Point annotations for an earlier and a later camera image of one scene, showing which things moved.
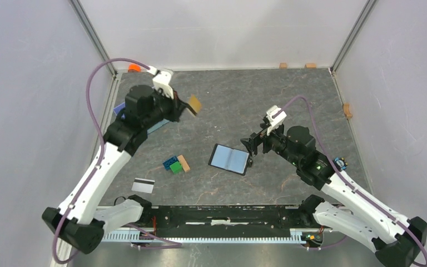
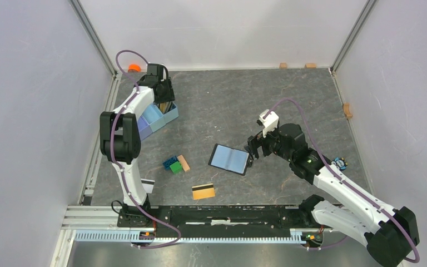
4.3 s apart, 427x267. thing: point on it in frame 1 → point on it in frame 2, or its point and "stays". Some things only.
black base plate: x=250 y=216 stays
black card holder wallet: x=229 y=159 stays
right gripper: x=255 y=139 stays
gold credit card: x=194 y=103 → x=203 y=191
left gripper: x=177 y=107 → x=170 y=95
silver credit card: x=143 y=185 stays
